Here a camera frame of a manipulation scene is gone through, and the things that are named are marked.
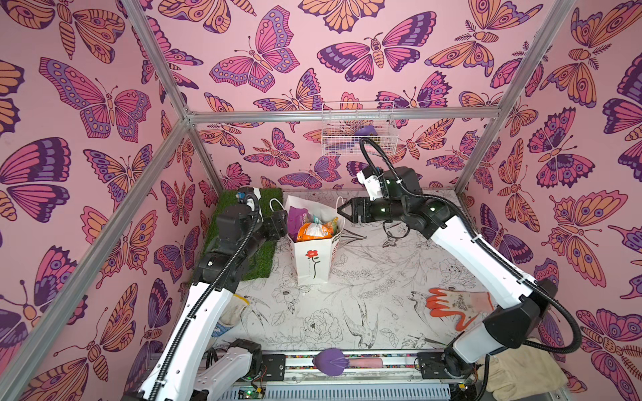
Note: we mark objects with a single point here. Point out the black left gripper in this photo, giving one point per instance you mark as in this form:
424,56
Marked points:
274,227

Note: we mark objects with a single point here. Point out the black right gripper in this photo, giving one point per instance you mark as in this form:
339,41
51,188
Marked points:
355,210

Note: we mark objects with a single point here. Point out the purple blackcurrant candy bag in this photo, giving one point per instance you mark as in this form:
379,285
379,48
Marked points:
297,217

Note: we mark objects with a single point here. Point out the orange lemon candy bag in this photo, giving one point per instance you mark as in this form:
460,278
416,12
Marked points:
312,231

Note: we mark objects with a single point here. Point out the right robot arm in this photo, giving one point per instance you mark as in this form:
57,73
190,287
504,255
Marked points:
521,301

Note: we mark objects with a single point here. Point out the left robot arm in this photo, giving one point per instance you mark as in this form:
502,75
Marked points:
178,375

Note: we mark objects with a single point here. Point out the white floral paper bag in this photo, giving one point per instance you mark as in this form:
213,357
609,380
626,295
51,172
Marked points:
313,260

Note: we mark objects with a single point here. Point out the green artificial grass mat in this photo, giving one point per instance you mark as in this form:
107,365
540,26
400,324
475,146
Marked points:
261,263

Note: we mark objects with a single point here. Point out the white blue work glove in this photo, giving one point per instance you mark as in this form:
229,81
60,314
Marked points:
231,316

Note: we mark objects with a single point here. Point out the purple pink silicone spatula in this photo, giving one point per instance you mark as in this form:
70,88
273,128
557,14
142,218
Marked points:
333,362

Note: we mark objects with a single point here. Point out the beige leather glove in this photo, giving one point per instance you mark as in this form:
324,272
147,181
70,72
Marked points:
519,373

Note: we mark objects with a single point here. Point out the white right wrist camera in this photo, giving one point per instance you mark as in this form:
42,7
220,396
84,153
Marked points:
370,180

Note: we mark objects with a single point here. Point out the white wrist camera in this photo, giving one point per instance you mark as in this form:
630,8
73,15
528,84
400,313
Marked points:
248,193
370,180

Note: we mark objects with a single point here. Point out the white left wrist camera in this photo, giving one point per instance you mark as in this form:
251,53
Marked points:
248,193

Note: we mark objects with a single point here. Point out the clear wall basket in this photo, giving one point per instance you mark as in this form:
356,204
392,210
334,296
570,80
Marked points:
346,124

